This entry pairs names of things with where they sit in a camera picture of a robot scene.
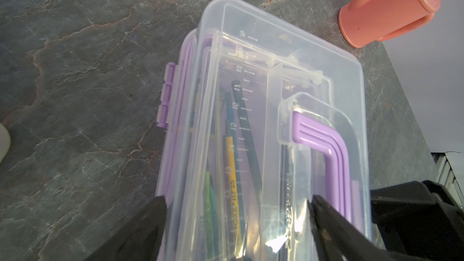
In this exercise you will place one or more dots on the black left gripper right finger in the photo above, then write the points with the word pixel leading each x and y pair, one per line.
pixel 336 239

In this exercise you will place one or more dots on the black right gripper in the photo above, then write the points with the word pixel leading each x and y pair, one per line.
pixel 419 219

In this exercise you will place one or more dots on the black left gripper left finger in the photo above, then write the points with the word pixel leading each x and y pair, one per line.
pixel 138 240

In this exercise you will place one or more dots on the purple toolbox with clear lid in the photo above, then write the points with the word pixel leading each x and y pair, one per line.
pixel 307 115

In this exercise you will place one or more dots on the green hex key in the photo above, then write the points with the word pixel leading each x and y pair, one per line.
pixel 210 219

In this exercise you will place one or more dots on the yellow hex key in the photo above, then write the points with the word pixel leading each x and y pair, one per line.
pixel 234 202

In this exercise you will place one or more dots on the pink watering can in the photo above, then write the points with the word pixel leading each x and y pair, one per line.
pixel 364 21

